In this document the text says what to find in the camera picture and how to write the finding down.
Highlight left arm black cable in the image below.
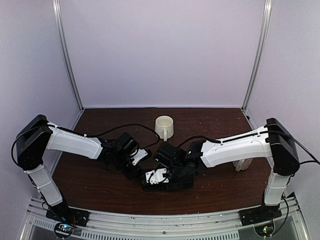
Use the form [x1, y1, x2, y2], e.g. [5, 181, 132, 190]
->
[97, 124, 161, 148]

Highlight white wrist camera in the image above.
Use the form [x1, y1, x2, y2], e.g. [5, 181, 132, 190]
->
[145, 168, 169, 185]
[130, 149, 148, 166]

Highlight black zippered tool case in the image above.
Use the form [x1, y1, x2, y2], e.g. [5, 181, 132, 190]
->
[139, 171, 194, 192]

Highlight right aluminium frame post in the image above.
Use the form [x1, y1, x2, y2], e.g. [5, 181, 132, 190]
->
[241, 0, 273, 112]

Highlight white mug yellow inside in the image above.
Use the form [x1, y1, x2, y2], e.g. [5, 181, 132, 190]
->
[232, 158, 253, 172]

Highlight front aluminium rail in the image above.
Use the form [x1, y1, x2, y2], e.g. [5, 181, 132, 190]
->
[24, 196, 305, 240]

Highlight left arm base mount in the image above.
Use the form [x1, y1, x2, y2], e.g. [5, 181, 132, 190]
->
[45, 201, 90, 227]

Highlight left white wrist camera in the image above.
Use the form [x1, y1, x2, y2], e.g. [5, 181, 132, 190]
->
[130, 149, 148, 166]

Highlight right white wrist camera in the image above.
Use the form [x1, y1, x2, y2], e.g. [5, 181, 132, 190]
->
[145, 168, 169, 185]

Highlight left aluminium frame post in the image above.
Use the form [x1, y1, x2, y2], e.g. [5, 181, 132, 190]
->
[52, 0, 84, 112]

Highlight white ribbed mug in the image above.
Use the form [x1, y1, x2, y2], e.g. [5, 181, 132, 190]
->
[154, 115, 174, 142]

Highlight aluminium frame post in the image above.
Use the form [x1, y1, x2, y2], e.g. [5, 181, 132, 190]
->
[52, 0, 84, 112]
[241, 0, 273, 112]

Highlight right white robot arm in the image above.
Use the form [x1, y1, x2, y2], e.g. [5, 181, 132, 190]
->
[140, 118, 300, 221]

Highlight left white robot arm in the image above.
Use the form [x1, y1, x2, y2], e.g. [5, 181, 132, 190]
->
[10, 114, 152, 222]

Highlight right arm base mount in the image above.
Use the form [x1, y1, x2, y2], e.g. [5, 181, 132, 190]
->
[238, 203, 282, 226]

